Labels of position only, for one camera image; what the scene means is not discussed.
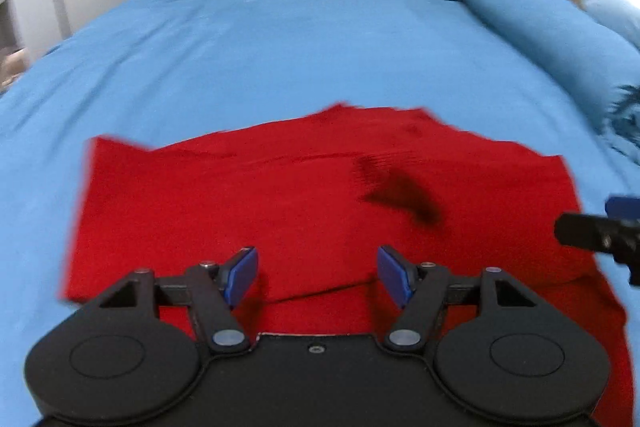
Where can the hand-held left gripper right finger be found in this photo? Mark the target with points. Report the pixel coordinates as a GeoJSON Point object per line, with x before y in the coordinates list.
{"type": "Point", "coordinates": [393, 275]}

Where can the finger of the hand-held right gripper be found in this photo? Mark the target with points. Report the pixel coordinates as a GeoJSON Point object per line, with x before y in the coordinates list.
{"type": "Point", "coordinates": [595, 234]}

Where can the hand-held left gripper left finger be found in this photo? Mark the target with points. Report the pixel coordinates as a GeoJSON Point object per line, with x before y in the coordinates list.
{"type": "Point", "coordinates": [242, 273]}

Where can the red garment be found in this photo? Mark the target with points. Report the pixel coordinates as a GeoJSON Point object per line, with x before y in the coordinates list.
{"type": "Point", "coordinates": [280, 212]}

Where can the dark teal patterned cloth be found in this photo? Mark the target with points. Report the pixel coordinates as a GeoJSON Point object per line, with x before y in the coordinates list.
{"type": "Point", "coordinates": [622, 117]}

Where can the rolled blue duvet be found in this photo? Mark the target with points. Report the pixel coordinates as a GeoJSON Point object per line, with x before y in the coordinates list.
{"type": "Point", "coordinates": [520, 19]}

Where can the light blue pillow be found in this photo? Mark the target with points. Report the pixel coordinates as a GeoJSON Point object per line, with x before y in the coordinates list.
{"type": "Point", "coordinates": [612, 2]}

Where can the blue bed sheet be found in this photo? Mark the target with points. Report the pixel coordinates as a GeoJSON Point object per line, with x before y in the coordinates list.
{"type": "Point", "coordinates": [280, 42]}

